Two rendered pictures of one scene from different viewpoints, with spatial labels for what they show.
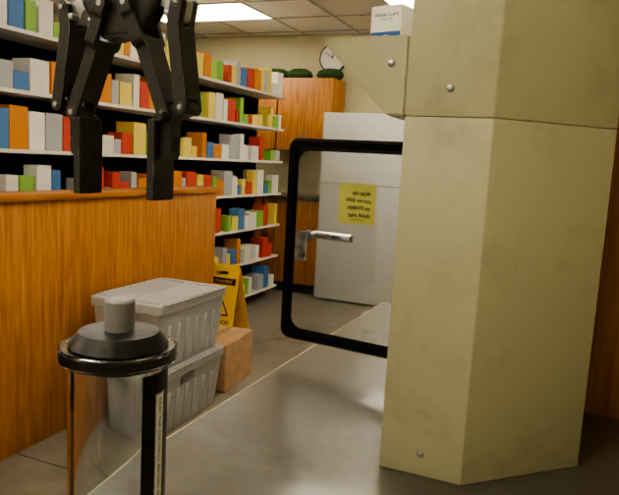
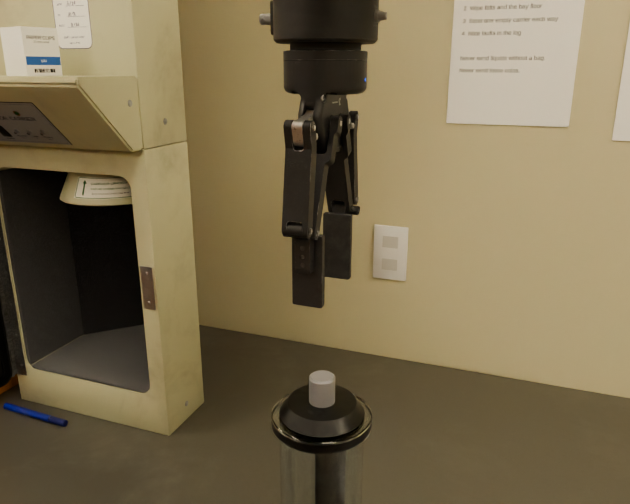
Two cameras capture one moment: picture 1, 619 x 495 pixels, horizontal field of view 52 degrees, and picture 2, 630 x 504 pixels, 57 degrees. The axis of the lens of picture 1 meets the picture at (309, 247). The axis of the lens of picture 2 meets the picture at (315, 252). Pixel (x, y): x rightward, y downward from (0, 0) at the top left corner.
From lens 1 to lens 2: 96 cm
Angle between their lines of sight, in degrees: 90
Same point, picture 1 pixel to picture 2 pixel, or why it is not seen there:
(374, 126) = not seen: outside the picture
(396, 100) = (137, 137)
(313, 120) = not seen: outside the picture
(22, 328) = not seen: outside the picture
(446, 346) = (187, 317)
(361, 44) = (106, 85)
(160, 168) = (342, 251)
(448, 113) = (166, 142)
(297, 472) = (175, 481)
